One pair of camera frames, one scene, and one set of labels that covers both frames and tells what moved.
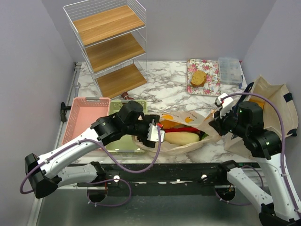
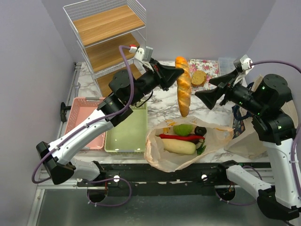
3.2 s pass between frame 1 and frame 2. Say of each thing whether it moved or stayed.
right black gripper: moved
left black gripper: moved
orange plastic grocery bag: moved
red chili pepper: moved
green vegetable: moved
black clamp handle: stayed
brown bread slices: stayed
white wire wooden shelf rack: stayed
